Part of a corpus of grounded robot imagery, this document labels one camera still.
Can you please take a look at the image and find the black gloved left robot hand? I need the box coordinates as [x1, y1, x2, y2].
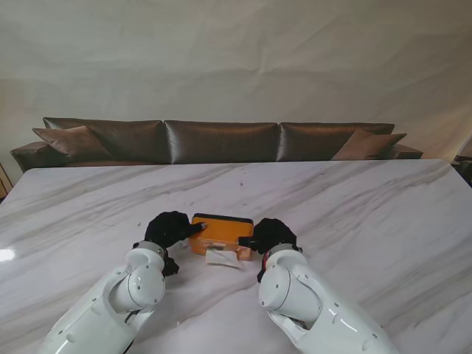
[144, 210, 209, 251]

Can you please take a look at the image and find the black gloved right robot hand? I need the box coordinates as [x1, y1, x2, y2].
[238, 218, 298, 255]

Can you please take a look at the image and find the orange tissue box cover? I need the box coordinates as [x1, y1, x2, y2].
[187, 215, 254, 262]

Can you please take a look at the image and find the black tissue box base plate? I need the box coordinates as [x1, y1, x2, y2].
[192, 212, 255, 237]

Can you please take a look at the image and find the brown sofa back cushion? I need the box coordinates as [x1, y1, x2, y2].
[43, 117, 166, 165]
[164, 119, 280, 165]
[279, 122, 395, 162]

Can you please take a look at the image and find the brown throw pillow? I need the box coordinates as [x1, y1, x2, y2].
[32, 125, 111, 158]
[330, 128, 408, 162]

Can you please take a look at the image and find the brown leather sofa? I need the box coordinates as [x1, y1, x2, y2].
[10, 117, 424, 174]

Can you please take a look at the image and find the wooden furniture piece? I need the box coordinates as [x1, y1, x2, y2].
[0, 160, 10, 198]

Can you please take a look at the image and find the dark furniture piece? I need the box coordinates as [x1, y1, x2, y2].
[451, 154, 472, 185]

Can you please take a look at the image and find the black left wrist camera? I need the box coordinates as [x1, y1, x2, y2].
[162, 256, 181, 277]

